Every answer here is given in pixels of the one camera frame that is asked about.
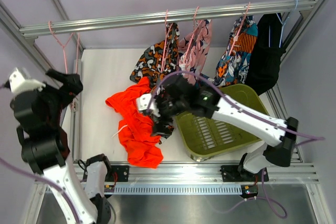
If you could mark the pink floral shorts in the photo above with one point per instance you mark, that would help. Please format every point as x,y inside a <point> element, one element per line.
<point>199,51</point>

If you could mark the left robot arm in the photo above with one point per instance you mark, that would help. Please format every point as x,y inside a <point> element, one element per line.
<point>51,162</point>

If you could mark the pink hanger of camouflage shorts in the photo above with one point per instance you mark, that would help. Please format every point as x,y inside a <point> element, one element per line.
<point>167,31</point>

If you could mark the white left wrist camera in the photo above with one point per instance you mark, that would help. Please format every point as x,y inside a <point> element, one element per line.
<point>20,81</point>

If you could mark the light blue hanger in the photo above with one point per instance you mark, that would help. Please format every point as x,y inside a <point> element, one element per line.
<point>284,22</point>

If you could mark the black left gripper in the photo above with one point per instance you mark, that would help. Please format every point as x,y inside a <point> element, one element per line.
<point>71,84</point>

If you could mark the blue orange patterned shorts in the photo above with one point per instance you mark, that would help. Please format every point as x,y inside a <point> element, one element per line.
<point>233,65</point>

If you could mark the pink hanger of floral shorts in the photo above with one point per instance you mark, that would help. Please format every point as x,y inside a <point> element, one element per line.
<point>187,42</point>

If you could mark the olive green plastic basket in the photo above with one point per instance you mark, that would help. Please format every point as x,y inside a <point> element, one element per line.
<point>205,138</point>

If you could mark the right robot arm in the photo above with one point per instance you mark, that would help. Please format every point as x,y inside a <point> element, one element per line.
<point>278,135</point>

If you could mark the pink hanger of orange shorts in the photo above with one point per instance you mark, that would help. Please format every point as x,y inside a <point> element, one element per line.
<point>63,46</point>

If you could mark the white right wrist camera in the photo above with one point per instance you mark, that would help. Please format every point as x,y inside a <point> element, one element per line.
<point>146,106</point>

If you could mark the black mesh shorts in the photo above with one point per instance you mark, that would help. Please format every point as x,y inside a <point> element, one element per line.
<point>265,58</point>

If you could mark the white slotted cable duct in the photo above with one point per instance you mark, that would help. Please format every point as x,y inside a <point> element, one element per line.
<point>176,190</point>

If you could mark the grey orange camouflage shorts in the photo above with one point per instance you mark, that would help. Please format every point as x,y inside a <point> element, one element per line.
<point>149,62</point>

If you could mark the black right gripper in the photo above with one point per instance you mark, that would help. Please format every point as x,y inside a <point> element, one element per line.
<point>160,100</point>

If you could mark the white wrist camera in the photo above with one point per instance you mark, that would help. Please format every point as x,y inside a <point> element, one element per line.
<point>146,106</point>
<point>20,81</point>

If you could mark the aluminium frame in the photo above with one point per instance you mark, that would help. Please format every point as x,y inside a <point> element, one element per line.
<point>25,36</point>

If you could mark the bright orange shorts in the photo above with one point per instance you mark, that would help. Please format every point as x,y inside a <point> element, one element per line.
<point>134,130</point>

